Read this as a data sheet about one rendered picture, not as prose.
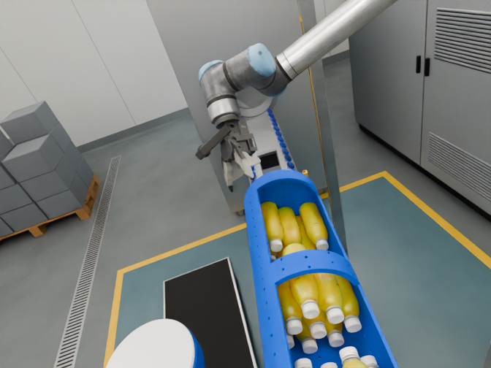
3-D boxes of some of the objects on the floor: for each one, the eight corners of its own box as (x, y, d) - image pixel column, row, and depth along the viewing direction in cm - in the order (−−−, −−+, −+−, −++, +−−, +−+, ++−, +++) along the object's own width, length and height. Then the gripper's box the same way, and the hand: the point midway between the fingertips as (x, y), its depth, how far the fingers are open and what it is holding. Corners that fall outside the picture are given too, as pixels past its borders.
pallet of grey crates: (100, 181, 433) (46, 99, 367) (90, 217, 367) (21, 125, 300) (14, 212, 429) (-56, 135, 362) (-12, 254, 363) (-105, 169, 296)
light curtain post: (345, 251, 232) (308, -15, 137) (348, 258, 227) (312, -13, 132) (337, 253, 232) (294, -10, 137) (340, 260, 228) (297, -9, 132)
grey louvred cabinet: (397, 112, 365) (397, -36, 284) (625, 236, 187) (797, -69, 106) (354, 129, 363) (340, -16, 282) (541, 269, 185) (650, -15, 104)
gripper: (256, 102, 87) (278, 171, 84) (230, 132, 105) (247, 190, 101) (227, 104, 83) (249, 177, 80) (205, 135, 101) (222, 195, 98)
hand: (239, 186), depth 90 cm, fingers open, 14 cm apart
